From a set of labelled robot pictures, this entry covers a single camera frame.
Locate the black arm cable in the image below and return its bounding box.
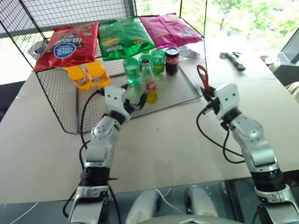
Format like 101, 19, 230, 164
78, 88, 106, 175
196, 105, 246, 164

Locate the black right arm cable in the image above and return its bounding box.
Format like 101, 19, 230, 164
196, 105, 246, 164

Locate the white floor cable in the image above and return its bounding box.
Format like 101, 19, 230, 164
154, 186, 179, 224
0, 201, 40, 224

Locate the grey laptop screen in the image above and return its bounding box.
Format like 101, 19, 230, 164
279, 29, 299, 63

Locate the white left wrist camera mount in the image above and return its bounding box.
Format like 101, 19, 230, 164
104, 86, 132, 120

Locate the grey robot torso top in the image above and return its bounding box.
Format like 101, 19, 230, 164
149, 214, 235, 224

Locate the red bottle opener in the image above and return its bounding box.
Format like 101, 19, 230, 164
196, 64, 211, 93

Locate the black hammer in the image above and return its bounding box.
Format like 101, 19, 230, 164
219, 52, 246, 72

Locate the glass bottle with orange drink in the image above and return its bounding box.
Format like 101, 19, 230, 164
141, 59, 159, 105

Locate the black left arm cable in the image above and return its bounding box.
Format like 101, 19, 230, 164
78, 88, 106, 175

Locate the black wire grid shelf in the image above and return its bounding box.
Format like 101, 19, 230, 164
0, 0, 208, 135

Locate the red chips bag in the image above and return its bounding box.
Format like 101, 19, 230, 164
33, 21, 100, 72

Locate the dark cola can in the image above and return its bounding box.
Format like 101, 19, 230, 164
165, 47, 180, 77

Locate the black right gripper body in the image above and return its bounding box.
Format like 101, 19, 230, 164
201, 97, 221, 115

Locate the silver rounded robot leg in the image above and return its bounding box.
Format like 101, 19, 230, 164
125, 189, 162, 224
185, 185, 221, 224

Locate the green plastic soda bottle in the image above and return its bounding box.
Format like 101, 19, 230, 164
122, 56, 141, 87
151, 49, 166, 76
139, 49, 153, 70

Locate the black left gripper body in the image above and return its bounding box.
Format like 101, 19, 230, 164
123, 99, 142, 115

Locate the green chips bag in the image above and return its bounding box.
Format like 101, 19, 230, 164
97, 19, 131, 62
118, 16, 157, 58

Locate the black box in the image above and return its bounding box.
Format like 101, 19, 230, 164
272, 62, 299, 87

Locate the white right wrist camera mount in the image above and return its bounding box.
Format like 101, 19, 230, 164
213, 82, 242, 121

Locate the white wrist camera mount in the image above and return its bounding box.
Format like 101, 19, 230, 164
213, 82, 242, 121
104, 86, 132, 120

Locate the beige cloth item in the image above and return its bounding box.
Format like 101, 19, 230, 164
286, 81, 299, 104

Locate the orange soda plastic bottle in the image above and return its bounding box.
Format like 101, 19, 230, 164
86, 59, 112, 87
64, 64, 94, 91

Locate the pink chips bag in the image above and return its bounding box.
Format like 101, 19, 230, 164
138, 14, 178, 50
160, 13, 204, 46

